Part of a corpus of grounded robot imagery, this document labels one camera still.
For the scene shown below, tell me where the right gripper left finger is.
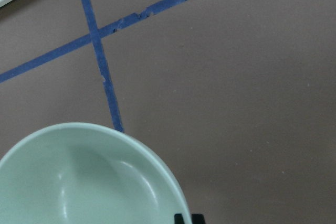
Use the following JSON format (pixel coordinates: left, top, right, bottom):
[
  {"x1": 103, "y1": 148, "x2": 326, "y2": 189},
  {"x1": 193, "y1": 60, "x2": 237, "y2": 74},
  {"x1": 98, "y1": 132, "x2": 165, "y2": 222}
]
[{"x1": 174, "y1": 214, "x2": 185, "y2": 224}]

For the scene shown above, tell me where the mint green bowl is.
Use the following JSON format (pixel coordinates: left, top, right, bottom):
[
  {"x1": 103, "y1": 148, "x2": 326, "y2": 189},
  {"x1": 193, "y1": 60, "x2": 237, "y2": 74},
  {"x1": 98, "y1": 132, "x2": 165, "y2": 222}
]
[{"x1": 1, "y1": 123, "x2": 192, "y2": 223}]

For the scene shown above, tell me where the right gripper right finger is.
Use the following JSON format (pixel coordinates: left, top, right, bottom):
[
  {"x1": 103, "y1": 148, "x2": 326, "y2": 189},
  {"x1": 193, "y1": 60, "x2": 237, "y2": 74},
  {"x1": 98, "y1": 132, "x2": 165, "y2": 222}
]
[{"x1": 191, "y1": 214, "x2": 205, "y2": 224}]

